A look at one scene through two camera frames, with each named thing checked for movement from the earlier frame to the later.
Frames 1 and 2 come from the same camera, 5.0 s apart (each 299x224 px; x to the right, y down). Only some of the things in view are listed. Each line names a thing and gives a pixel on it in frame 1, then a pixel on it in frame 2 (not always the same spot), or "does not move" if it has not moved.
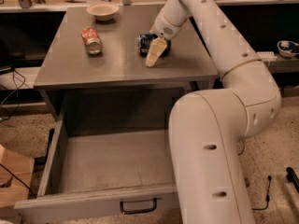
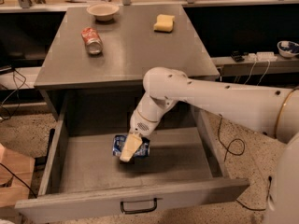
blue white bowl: [288, 48] does not move
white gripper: [163, 28] to [139, 124]
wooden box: [16, 175] does not move
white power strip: [266, 55] does not move
